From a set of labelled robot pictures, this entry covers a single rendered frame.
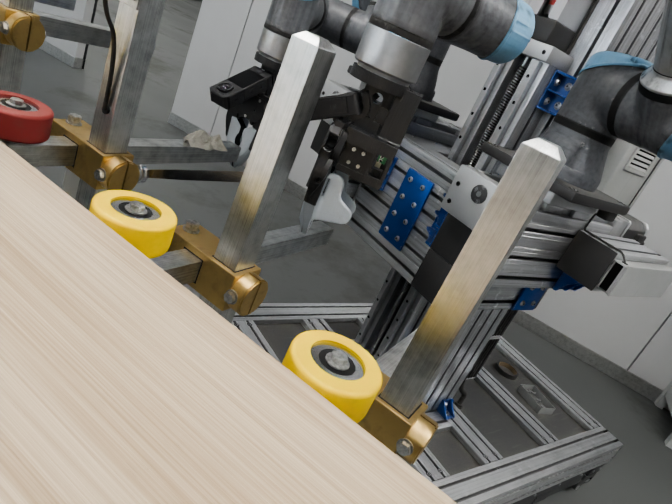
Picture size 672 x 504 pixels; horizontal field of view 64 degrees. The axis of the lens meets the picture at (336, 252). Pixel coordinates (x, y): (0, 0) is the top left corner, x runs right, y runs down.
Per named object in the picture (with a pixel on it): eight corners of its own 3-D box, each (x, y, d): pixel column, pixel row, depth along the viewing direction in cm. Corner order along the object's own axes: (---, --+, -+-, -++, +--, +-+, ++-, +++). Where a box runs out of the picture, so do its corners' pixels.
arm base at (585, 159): (547, 163, 114) (572, 120, 111) (607, 196, 104) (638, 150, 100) (507, 150, 105) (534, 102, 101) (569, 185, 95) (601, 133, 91)
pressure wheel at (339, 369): (241, 417, 49) (285, 316, 44) (320, 425, 52) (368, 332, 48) (252, 493, 42) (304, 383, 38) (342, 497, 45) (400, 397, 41)
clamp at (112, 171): (76, 151, 79) (83, 119, 77) (135, 195, 74) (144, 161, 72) (39, 151, 74) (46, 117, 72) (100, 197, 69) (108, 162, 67)
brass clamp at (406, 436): (329, 374, 63) (346, 341, 61) (425, 448, 58) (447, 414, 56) (301, 394, 58) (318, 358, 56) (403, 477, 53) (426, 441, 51)
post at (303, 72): (186, 379, 74) (313, 32, 56) (203, 395, 73) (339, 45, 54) (166, 389, 71) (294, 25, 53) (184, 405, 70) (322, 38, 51)
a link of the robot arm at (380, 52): (363, 20, 55) (372, 24, 63) (346, 64, 57) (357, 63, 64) (430, 50, 55) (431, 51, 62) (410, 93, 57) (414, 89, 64)
